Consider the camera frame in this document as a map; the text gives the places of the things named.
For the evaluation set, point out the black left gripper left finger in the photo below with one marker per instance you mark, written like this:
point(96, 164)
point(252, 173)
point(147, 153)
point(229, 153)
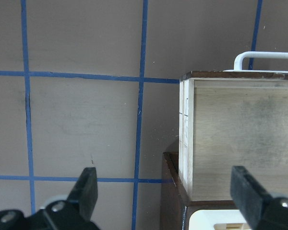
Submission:
point(83, 195)

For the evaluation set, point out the white plastic tray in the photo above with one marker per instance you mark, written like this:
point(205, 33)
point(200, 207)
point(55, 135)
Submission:
point(228, 219)

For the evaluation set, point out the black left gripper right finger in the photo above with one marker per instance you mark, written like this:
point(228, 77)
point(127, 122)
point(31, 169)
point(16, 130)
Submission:
point(248, 195)

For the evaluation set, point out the wooden drawer with white handle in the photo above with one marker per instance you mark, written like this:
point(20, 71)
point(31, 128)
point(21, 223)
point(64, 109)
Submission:
point(233, 117)

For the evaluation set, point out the dark brown wooden cabinet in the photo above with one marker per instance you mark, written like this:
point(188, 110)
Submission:
point(176, 208)

